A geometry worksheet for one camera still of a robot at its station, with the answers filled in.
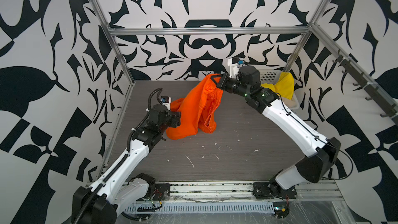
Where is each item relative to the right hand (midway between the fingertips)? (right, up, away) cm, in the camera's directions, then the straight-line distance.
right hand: (210, 75), depth 67 cm
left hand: (-17, -15, +11) cm, 25 cm away
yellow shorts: (+51, -2, +35) cm, 62 cm away
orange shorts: (-5, -15, +7) cm, 17 cm away
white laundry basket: (+46, +6, +48) cm, 67 cm away
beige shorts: (+51, -13, +30) cm, 60 cm away
